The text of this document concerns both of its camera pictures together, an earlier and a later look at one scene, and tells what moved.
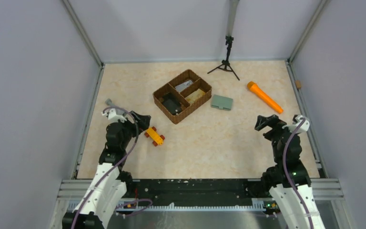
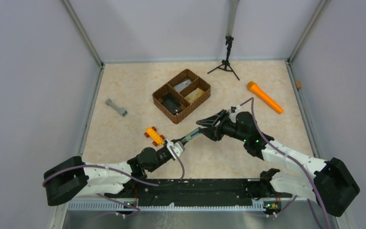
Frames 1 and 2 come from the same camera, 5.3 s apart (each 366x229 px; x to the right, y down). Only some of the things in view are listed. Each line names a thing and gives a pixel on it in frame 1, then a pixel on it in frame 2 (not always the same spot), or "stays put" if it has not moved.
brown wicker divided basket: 177,99 stays put
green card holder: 222,102 → 189,137
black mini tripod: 225,64 stays put
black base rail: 192,192 stays put
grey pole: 232,7 stays put
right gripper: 262,121 → 223,116
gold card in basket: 196,95 stays put
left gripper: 143,122 → 177,140
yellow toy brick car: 152,133 stays put
